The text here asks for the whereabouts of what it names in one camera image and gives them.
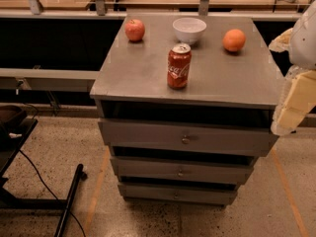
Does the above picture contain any red apple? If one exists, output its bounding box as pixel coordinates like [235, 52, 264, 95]
[124, 19, 145, 41]

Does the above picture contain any red coke can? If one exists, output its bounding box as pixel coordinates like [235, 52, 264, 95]
[167, 43, 192, 89]

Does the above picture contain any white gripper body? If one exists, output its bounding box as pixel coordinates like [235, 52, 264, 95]
[288, 1, 316, 70]

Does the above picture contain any white bowl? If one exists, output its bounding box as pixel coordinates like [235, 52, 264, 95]
[173, 18, 206, 44]

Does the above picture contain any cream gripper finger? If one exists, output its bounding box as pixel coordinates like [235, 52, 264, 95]
[271, 66, 316, 136]
[269, 28, 292, 52]

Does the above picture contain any black stand with cable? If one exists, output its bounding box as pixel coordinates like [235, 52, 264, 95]
[0, 105, 87, 237]

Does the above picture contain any orange fruit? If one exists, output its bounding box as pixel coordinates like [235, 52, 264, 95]
[222, 29, 246, 52]

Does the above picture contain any grey drawer cabinet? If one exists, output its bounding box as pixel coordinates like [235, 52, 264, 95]
[91, 14, 283, 205]

